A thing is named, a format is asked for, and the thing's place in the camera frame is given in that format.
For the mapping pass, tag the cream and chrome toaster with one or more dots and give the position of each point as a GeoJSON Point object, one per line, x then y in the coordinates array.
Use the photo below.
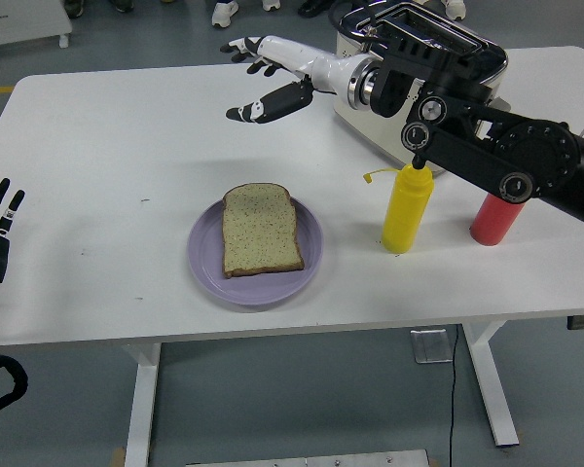
{"type": "Point", "coordinates": [472, 36]}

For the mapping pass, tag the white cabinet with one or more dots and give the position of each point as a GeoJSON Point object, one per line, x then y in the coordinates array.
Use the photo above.
{"type": "Point", "coordinates": [19, 19]}

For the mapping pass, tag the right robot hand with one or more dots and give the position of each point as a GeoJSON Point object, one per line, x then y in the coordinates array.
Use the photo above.
{"type": "Point", "coordinates": [297, 53]}

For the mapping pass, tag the purple round plate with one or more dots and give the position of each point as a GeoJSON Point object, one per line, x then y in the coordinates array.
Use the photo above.
{"type": "Point", "coordinates": [263, 292]}

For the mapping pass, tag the long metal base plate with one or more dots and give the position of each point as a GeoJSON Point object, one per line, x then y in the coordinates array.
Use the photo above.
{"type": "Point", "coordinates": [306, 459]}

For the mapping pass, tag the bread slice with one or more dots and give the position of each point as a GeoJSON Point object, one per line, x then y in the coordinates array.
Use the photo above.
{"type": "Point", "coordinates": [260, 228]}

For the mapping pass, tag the white table leg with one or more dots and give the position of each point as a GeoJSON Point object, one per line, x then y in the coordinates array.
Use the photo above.
{"type": "Point", "coordinates": [143, 404]}
{"type": "Point", "coordinates": [491, 389]}

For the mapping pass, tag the person's black shoe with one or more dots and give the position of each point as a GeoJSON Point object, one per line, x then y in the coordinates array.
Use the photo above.
{"type": "Point", "coordinates": [314, 7]}

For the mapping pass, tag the red squeeze bottle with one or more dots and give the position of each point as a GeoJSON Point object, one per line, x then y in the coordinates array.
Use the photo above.
{"type": "Point", "coordinates": [494, 224]}

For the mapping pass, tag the person's white shoe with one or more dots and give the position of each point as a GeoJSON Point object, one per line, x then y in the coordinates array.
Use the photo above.
{"type": "Point", "coordinates": [455, 7]}
{"type": "Point", "coordinates": [224, 12]}
{"type": "Point", "coordinates": [271, 4]}

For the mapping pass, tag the yellow squeeze bottle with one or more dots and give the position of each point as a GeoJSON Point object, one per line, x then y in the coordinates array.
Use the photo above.
{"type": "Point", "coordinates": [404, 214]}

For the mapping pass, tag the small metal floor plate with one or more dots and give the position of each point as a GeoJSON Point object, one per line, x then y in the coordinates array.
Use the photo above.
{"type": "Point", "coordinates": [430, 346]}

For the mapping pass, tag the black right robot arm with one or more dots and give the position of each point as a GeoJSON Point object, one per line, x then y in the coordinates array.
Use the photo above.
{"type": "Point", "coordinates": [467, 151]}

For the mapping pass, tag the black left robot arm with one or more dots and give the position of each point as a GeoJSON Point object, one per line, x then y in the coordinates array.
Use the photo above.
{"type": "Point", "coordinates": [20, 384]}

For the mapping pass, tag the person's dark shoe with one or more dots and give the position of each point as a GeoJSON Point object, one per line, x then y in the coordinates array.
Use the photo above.
{"type": "Point", "coordinates": [73, 7]}

